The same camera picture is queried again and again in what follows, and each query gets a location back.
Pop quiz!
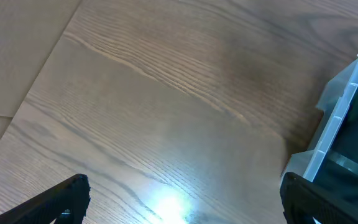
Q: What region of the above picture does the black garment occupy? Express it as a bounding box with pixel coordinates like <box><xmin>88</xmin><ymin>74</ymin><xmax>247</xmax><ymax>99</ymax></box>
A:
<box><xmin>313</xmin><ymin>118</ymin><xmax>358</xmax><ymax>208</ymax></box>

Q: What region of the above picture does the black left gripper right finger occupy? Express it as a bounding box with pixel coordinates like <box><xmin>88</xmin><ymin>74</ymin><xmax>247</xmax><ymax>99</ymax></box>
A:
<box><xmin>280</xmin><ymin>172</ymin><xmax>358</xmax><ymax>224</ymax></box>

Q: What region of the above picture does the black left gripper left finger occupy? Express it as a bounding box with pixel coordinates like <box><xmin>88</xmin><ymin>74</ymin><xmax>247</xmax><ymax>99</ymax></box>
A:
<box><xmin>0</xmin><ymin>174</ymin><xmax>91</xmax><ymax>224</ymax></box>

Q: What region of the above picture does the clear plastic storage bin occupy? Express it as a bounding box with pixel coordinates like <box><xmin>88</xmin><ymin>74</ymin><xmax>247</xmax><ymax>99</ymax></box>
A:
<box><xmin>283</xmin><ymin>54</ymin><xmax>358</xmax><ymax>182</ymax></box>

